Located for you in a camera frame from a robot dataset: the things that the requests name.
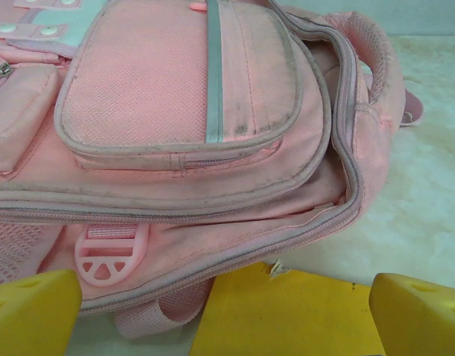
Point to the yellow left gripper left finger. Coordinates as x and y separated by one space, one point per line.
31 319

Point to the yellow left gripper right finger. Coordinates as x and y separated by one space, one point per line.
420 322

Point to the yellow illustrated book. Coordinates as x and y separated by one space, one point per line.
287 315

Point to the pink school backpack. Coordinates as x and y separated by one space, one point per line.
138 92

